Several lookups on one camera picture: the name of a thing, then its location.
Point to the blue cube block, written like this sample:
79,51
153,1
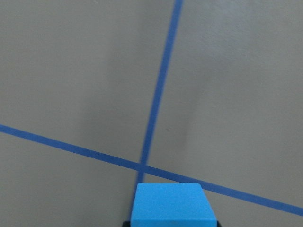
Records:
171,205

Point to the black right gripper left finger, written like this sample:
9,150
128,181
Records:
126,224

